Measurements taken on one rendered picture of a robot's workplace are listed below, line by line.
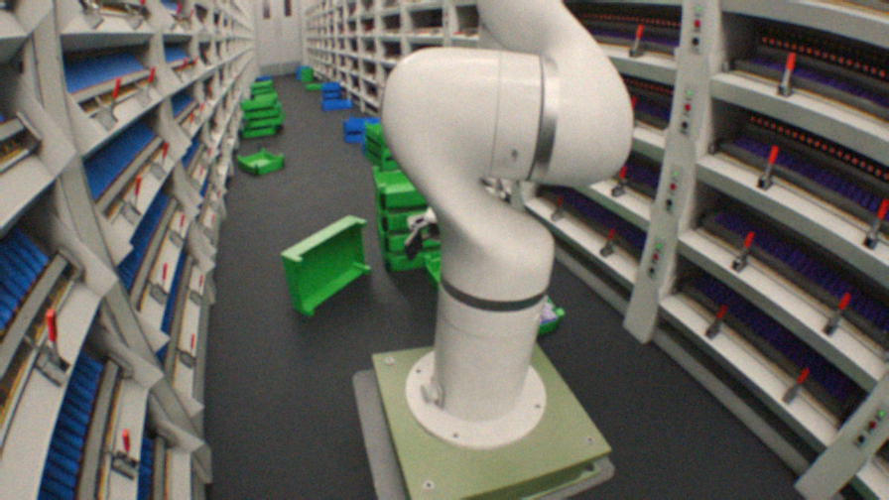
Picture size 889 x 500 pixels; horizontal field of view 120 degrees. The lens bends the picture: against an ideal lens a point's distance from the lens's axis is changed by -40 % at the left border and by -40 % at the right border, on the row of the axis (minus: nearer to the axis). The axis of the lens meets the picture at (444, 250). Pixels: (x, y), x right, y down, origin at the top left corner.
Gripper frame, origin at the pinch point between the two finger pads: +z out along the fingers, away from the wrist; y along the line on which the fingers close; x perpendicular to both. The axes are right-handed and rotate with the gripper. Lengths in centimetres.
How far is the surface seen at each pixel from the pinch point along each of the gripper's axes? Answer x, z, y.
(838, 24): 28, -40, -67
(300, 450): -41, 24, 33
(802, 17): 27, -46, -61
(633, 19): 17, -97, -26
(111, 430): 0, 45, 32
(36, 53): 47, 25, 35
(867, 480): -46, 5, -90
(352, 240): -40, -48, 63
